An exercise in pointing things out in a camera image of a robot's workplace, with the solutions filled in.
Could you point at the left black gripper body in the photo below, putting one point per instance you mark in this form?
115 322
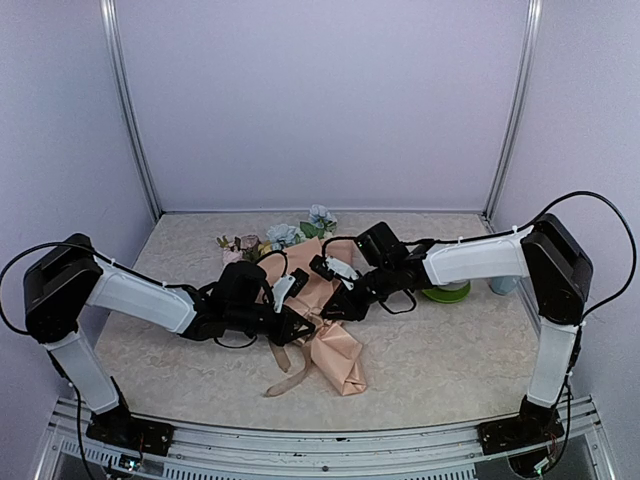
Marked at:
277 333

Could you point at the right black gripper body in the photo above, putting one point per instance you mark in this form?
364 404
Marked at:
362 305

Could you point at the tan ribbon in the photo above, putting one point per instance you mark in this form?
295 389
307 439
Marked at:
283 361

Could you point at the pink wrapping paper sheet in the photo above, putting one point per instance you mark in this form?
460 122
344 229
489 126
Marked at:
330 348

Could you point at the pink rose stem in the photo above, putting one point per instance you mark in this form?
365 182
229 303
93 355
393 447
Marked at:
240 248

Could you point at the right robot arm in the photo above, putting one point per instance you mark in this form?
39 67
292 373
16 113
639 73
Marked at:
544 253

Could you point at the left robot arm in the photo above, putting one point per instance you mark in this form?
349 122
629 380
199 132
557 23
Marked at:
73 275

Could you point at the green plate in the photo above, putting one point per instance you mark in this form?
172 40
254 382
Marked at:
447 297

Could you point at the white ceramic bowl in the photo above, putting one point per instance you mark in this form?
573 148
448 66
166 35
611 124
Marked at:
454 286

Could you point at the light blue cup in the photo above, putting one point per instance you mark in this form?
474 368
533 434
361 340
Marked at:
503 285

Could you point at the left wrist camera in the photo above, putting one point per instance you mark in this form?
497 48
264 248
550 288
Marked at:
288 285

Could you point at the front aluminium rail base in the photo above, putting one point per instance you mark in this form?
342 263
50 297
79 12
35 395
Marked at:
304 434

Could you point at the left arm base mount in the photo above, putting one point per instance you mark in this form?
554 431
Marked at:
119 427

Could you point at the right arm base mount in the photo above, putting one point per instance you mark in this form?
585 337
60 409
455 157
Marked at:
532 425

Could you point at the right aluminium frame post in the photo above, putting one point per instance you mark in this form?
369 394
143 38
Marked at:
526 61

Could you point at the aluminium frame post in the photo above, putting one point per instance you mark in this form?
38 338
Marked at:
526 61
110 22

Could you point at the left aluminium frame post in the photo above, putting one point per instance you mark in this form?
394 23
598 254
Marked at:
110 22

